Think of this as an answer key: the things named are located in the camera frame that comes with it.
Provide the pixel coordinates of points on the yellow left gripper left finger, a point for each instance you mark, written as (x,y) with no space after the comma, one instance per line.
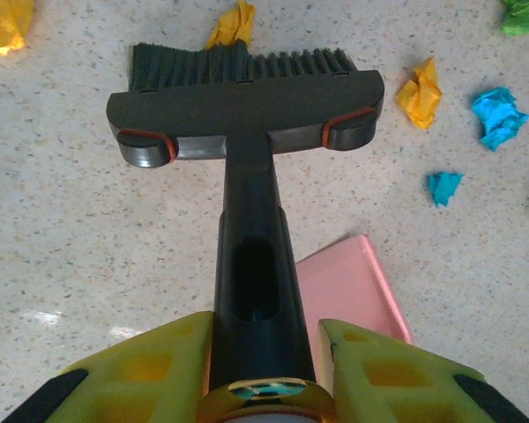
(128,379)

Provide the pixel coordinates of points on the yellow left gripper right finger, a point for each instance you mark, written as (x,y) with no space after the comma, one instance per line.
(397,383)

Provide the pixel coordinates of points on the pink plastic dustpan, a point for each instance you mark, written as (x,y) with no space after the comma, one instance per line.
(348,286)

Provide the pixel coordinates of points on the black hand brush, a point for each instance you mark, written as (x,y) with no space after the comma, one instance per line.
(247,211)

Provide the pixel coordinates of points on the small blue crumpled paper scrap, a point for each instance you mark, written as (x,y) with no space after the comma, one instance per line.
(443,187)

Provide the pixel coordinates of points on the large blue crumpled paper scrap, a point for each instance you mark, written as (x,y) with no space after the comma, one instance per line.
(498,116)

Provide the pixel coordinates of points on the yellow crumpled paper scrap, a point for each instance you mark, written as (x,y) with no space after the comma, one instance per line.
(421,94)
(233,24)
(2,24)

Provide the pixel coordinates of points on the green crumpled paper scrap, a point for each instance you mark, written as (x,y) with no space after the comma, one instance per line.
(522,17)

